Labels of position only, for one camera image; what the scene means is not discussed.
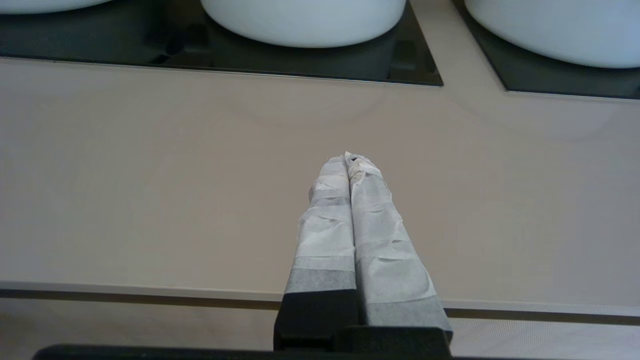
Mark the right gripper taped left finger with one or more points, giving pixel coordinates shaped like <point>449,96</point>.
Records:
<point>325,235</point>

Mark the wide black glass cooktop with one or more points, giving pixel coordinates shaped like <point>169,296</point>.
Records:
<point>150,50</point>

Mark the white round pot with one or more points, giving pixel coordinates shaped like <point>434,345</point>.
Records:
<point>305,22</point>
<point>45,5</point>
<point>565,30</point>

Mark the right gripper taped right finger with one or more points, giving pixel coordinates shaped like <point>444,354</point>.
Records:
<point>385,250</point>

